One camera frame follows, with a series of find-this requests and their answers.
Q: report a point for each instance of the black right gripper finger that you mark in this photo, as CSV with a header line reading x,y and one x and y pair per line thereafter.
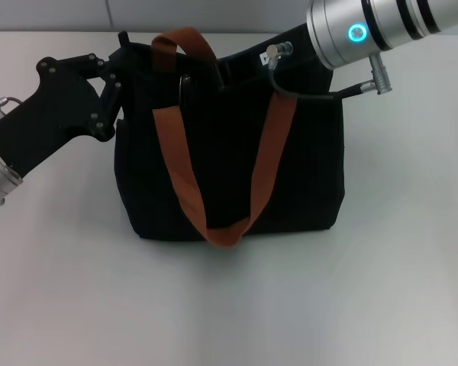
x,y
219,74

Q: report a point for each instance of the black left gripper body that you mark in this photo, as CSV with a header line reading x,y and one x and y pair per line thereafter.
x,y
53,106

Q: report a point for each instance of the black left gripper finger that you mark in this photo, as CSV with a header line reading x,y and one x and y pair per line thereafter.
x,y
95,68
110,99

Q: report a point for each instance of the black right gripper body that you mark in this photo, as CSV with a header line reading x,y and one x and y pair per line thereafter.
x,y
294,49

